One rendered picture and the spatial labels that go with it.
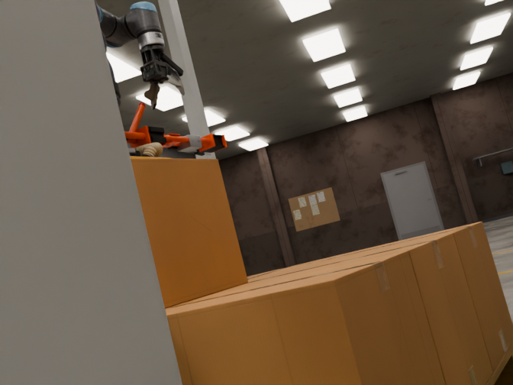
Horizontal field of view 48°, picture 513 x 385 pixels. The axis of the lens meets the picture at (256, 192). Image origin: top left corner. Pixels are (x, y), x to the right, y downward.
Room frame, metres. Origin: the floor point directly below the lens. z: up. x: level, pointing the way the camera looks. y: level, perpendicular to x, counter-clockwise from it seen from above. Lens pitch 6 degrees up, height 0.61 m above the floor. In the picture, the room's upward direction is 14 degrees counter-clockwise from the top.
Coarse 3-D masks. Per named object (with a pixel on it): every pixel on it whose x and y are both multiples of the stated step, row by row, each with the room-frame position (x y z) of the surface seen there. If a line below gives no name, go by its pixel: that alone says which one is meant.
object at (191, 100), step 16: (160, 0) 4.83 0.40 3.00; (176, 0) 4.88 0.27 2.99; (176, 16) 4.83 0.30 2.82; (176, 32) 4.79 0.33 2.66; (176, 48) 4.81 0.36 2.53; (176, 64) 4.83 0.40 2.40; (192, 64) 4.89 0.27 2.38; (192, 80) 4.84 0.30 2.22; (192, 96) 4.79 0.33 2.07; (192, 112) 4.81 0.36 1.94; (192, 128) 4.83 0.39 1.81
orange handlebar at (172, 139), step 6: (126, 132) 1.73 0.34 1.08; (132, 132) 1.75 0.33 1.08; (132, 138) 1.76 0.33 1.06; (138, 138) 1.78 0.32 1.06; (144, 138) 1.80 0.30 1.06; (168, 138) 1.89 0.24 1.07; (174, 138) 1.92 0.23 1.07; (180, 138) 1.95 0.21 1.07; (186, 138) 1.98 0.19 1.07; (204, 138) 2.07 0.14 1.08; (168, 144) 1.93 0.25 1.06; (174, 144) 1.96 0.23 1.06
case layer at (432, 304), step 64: (384, 256) 1.32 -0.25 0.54; (448, 256) 1.57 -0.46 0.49; (192, 320) 1.16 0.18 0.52; (256, 320) 1.08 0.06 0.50; (320, 320) 1.01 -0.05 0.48; (384, 320) 1.12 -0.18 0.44; (448, 320) 1.44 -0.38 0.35; (192, 384) 1.18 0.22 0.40; (256, 384) 1.10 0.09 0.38; (320, 384) 1.03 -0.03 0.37; (384, 384) 1.06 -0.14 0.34; (448, 384) 1.34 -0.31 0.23
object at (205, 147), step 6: (210, 138) 2.10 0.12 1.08; (216, 138) 2.13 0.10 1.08; (222, 138) 2.16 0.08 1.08; (204, 144) 2.12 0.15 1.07; (210, 144) 2.10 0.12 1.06; (216, 144) 2.13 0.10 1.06; (222, 144) 2.16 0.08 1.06; (204, 150) 2.13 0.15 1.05; (210, 150) 2.16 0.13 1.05; (216, 150) 2.18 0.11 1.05
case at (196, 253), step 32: (160, 160) 1.58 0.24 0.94; (192, 160) 1.69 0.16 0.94; (160, 192) 1.55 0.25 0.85; (192, 192) 1.66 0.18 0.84; (224, 192) 1.79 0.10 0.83; (160, 224) 1.53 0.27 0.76; (192, 224) 1.64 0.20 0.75; (224, 224) 1.76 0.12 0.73; (160, 256) 1.51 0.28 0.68; (192, 256) 1.61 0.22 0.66; (224, 256) 1.73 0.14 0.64; (160, 288) 1.48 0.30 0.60; (192, 288) 1.58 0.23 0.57; (224, 288) 1.70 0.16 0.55
